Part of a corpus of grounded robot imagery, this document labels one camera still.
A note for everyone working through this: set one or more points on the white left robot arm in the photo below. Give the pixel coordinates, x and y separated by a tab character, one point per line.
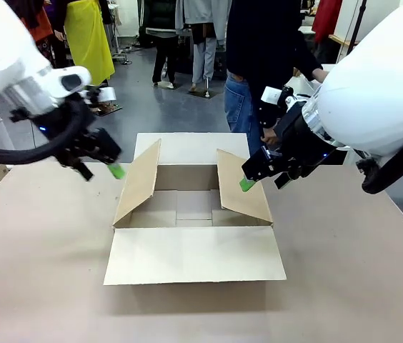
1	53

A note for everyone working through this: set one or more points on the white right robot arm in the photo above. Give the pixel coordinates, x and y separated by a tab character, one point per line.
373	78

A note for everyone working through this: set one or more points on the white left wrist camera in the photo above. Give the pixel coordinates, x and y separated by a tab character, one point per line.
108	94

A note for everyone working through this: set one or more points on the person's left hand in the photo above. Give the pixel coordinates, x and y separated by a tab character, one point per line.
321	74

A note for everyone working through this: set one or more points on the black floor plate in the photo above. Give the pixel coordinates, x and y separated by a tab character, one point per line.
110	109

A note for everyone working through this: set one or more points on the brown cardboard box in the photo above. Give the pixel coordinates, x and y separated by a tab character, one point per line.
194	253

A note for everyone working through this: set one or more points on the person in yellow apron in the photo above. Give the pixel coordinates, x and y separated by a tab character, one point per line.
87	39

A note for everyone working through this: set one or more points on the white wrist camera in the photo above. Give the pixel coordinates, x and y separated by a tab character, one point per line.
108	94
271	95

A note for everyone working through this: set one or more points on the person in dark navy shirt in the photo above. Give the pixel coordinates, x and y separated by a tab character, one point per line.
258	43

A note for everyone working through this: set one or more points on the person's right hand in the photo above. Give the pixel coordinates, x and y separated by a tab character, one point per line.
269	136

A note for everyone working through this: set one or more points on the person in black trousers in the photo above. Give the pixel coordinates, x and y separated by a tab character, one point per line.
164	57

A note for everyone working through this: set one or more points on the white metal stand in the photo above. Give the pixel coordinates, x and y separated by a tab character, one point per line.
119	53

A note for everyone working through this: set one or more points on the person's right forearm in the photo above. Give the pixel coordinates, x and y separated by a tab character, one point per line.
266	116

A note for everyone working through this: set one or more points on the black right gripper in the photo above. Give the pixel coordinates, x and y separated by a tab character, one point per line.
283	157

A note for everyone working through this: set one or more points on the person in grey hoodie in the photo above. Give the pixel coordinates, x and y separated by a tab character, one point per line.
201	53

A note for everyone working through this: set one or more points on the black tripod pole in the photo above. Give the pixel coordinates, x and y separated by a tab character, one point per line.
358	21

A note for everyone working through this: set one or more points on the wooden top desk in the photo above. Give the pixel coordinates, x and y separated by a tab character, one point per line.
344	39

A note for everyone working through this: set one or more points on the red hanging garment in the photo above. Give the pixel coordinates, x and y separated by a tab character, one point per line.
326	16

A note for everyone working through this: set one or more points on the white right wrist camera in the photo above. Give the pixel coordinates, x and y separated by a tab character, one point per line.
271	95

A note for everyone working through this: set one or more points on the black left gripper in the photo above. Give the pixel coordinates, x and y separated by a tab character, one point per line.
96	144

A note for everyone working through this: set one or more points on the person's left forearm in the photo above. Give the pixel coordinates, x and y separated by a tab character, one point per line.
307	66

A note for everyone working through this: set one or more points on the person in orange top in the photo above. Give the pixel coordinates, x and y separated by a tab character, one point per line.
40	28

